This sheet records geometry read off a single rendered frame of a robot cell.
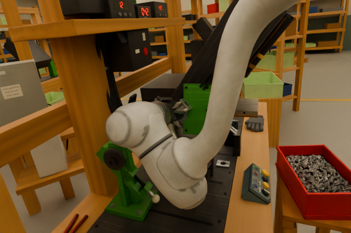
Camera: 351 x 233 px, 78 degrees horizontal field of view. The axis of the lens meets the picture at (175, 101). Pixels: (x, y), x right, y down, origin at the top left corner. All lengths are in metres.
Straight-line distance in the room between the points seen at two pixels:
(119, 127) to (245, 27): 0.32
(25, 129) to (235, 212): 0.71
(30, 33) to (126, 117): 0.39
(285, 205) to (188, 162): 0.63
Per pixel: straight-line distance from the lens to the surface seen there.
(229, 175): 0.97
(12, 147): 0.78
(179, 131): 0.95
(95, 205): 0.98
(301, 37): 3.74
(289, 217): 1.00
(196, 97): 0.88
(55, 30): 0.67
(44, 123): 0.82
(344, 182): 1.10
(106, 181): 0.96
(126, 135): 0.48
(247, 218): 0.82
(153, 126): 0.51
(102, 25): 0.71
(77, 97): 0.82
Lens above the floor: 1.50
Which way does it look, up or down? 19 degrees down
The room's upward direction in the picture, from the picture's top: 6 degrees counter-clockwise
